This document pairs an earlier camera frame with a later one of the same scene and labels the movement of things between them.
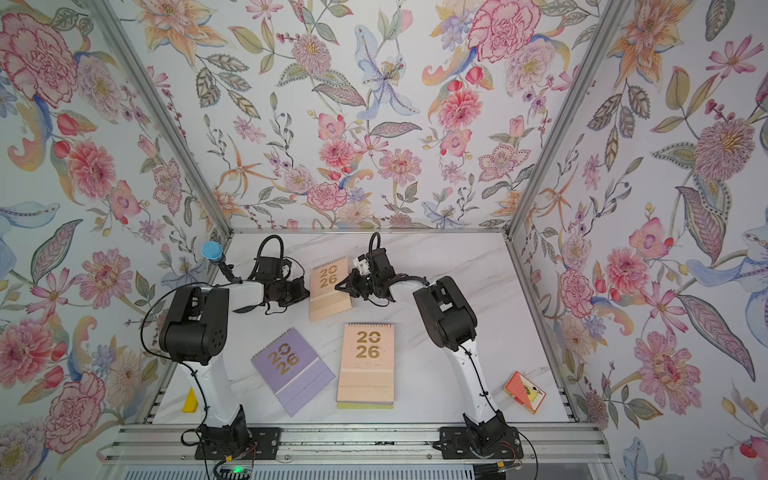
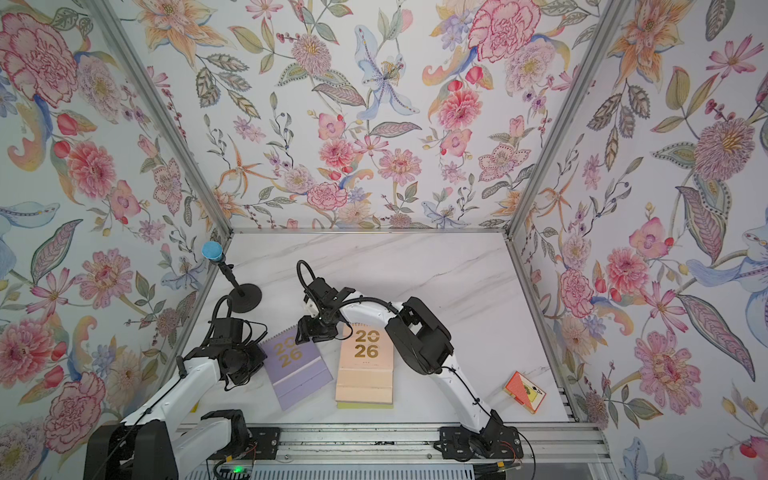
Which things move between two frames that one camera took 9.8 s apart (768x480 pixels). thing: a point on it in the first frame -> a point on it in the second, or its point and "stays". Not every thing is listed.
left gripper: (300, 290) -> (261, 357)
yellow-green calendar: (342, 405) stays
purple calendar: (292, 370) stays
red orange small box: (524, 392) stays
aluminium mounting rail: (353, 445) stays
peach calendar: (325, 299) -> (365, 365)
